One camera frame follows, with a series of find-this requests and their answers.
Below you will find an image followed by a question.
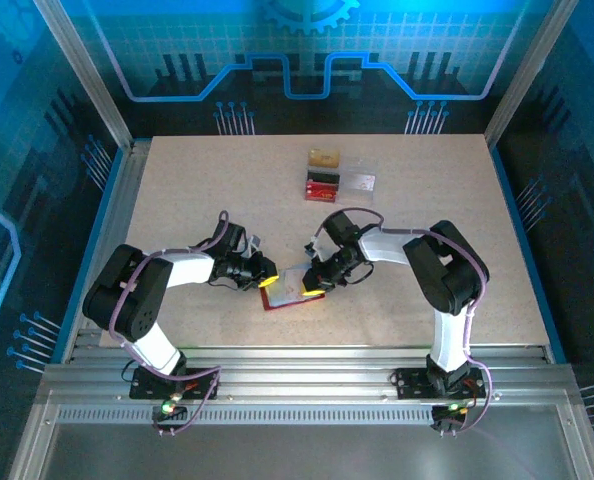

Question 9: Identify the red card holder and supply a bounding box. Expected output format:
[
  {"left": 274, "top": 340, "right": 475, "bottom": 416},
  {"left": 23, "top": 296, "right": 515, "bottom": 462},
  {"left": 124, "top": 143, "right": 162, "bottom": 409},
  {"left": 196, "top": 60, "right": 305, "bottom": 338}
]
[{"left": 258, "top": 266, "right": 327, "bottom": 313}]

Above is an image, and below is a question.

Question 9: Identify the white plastic bag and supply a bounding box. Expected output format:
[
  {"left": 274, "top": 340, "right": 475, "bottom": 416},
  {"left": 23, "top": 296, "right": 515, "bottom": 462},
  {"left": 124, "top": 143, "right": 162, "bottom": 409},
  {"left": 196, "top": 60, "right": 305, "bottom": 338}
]
[{"left": 270, "top": 268, "right": 309, "bottom": 307}]

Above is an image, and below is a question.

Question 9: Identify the clear plastic card box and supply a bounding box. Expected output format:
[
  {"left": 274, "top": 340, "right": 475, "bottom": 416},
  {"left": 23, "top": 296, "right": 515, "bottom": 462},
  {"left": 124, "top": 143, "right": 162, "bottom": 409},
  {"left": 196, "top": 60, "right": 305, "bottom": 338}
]
[{"left": 304, "top": 147, "right": 379, "bottom": 205}]

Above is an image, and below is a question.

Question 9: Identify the white card red print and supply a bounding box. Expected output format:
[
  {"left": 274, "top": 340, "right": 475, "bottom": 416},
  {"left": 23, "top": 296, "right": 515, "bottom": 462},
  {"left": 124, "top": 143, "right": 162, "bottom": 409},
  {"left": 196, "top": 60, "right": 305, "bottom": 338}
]
[{"left": 344, "top": 171, "right": 378, "bottom": 195}]

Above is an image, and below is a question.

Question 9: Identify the gold card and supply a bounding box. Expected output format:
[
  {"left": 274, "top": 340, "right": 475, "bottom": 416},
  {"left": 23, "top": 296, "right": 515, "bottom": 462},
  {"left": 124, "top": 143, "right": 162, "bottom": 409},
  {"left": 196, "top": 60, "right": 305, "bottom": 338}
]
[{"left": 307, "top": 148, "right": 342, "bottom": 170}]

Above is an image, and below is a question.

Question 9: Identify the slotted aluminium strip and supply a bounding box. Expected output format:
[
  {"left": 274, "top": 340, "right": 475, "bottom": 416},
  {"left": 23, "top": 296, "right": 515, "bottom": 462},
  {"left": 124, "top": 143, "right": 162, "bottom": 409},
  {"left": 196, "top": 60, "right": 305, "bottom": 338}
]
[{"left": 56, "top": 407, "right": 563, "bottom": 426}]

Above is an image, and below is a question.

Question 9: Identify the blue table edge strip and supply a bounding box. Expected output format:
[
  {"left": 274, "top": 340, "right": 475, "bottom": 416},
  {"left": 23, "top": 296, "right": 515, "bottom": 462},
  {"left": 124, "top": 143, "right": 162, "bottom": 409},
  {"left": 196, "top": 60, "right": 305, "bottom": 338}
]
[
  {"left": 487, "top": 144, "right": 569, "bottom": 365},
  {"left": 50, "top": 148, "right": 126, "bottom": 362}
]

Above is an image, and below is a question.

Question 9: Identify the small circuit board with light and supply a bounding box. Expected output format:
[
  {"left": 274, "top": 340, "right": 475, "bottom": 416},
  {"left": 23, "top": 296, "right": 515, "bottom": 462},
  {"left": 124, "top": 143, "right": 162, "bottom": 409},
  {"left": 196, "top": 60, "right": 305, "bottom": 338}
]
[
  {"left": 151, "top": 399, "right": 189, "bottom": 437},
  {"left": 430, "top": 399, "right": 473, "bottom": 436}
]

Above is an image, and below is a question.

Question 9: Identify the grey steel sheet panel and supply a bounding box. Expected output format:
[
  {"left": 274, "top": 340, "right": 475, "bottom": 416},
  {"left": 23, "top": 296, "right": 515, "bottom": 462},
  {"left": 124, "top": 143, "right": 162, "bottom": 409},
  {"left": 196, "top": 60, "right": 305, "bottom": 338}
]
[{"left": 41, "top": 424, "right": 578, "bottom": 480}]

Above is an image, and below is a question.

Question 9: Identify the purple cable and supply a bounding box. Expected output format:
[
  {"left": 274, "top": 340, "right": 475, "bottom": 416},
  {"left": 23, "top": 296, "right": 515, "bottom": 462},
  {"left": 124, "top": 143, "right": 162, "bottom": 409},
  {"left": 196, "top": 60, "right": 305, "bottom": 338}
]
[
  {"left": 109, "top": 209, "right": 224, "bottom": 437},
  {"left": 309, "top": 207, "right": 493, "bottom": 436}
]

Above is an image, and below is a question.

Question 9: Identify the wide aluminium rail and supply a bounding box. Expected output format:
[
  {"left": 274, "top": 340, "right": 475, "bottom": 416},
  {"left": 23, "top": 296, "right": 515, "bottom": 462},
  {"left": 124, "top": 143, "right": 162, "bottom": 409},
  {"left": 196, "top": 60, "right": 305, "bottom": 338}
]
[{"left": 36, "top": 344, "right": 581, "bottom": 409}]

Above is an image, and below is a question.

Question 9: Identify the aluminium side rail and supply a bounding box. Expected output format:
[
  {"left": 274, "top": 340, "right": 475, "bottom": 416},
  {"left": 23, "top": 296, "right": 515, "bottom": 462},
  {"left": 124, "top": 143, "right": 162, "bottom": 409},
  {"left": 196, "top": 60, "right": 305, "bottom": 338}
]
[{"left": 61, "top": 139, "right": 151, "bottom": 364}]

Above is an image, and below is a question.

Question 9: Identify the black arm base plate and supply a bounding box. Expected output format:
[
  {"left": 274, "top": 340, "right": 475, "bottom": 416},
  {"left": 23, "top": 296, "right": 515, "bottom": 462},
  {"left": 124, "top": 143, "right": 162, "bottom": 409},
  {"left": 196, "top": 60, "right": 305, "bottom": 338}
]
[
  {"left": 129, "top": 367, "right": 222, "bottom": 401},
  {"left": 394, "top": 367, "right": 489, "bottom": 401}
]

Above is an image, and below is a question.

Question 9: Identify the aluminium frame post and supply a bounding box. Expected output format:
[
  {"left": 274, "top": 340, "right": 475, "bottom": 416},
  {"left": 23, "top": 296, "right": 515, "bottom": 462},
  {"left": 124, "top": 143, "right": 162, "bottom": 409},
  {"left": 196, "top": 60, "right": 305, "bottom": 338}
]
[
  {"left": 484, "top": 0, "right": 581, "bottom": 149},
  {"left": 32, "top": 0, "right": 134, "bottom": 151}
]

